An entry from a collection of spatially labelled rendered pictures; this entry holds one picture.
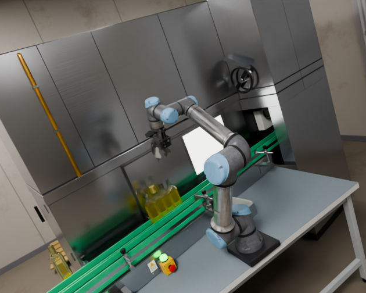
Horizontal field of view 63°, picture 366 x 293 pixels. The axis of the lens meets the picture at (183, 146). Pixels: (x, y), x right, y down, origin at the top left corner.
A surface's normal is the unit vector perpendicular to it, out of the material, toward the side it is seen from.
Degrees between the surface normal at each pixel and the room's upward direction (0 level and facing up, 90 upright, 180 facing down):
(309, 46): 90
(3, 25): 90
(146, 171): 90
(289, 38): 90
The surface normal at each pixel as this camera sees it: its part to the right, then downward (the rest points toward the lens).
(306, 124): 0.58, 0.01
